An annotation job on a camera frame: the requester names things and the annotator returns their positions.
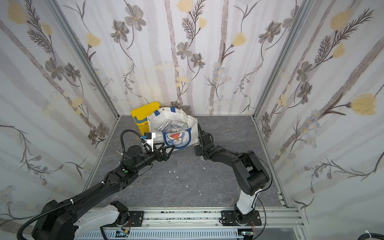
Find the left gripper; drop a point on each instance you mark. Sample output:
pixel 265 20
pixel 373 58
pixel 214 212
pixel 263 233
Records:
pixel 158 157

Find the aluminium front rail frame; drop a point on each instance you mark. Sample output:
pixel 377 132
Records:
pixel 191 224

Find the yellow plastic lidded box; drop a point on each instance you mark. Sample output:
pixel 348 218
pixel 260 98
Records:
pixel 140 116

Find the right arm mounting base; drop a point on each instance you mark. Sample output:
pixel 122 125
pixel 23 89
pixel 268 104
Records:
pixel 236 218

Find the clear long compass case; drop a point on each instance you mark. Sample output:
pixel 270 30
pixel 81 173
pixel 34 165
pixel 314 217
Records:
pixel 171 126

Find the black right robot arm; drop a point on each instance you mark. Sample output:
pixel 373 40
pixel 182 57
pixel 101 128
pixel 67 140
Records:
pixel 253 176

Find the white canvas cartoon tote bag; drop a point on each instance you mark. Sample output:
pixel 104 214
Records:
pixel 181 139

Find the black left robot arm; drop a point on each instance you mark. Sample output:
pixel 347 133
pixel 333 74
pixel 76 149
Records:
pixel 57 220

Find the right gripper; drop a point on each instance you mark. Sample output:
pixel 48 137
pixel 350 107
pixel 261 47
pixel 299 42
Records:
pixel 205 148

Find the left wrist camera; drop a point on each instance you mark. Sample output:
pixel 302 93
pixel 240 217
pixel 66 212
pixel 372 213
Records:
pixel 148 141

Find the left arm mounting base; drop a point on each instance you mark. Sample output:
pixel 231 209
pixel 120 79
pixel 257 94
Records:
pixel 126 217

